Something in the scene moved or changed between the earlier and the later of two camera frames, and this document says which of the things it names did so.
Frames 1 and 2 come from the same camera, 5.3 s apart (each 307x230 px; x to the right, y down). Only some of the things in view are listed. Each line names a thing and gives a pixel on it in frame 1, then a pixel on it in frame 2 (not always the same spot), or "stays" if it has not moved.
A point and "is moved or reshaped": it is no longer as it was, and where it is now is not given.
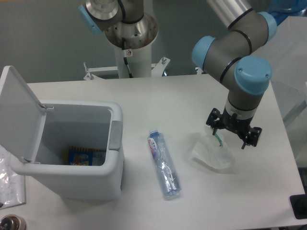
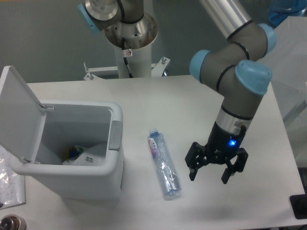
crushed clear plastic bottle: [167, 170] stays
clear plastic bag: [12, 189] stays
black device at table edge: [299, 204] stays
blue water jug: [281, 9] stays
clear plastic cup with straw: [211, 152] is moved or reshaped
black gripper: [233, 122] -> [221, 146]
